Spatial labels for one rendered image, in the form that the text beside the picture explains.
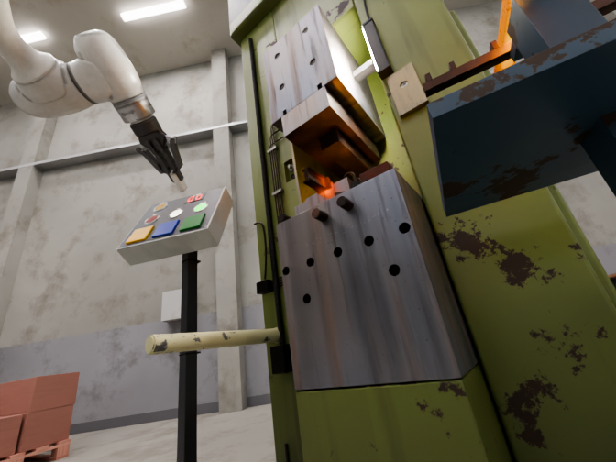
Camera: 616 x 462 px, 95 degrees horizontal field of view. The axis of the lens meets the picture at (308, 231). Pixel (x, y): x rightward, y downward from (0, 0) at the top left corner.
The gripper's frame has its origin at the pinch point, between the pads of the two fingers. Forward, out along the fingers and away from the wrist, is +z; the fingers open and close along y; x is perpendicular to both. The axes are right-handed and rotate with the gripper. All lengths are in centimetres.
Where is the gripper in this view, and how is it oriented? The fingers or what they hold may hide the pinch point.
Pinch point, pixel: (179, 181)
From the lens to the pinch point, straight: 103.4
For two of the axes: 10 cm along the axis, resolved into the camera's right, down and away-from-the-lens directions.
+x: -0.3, -6.1, 7.9
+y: 9.7, -2.2, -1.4
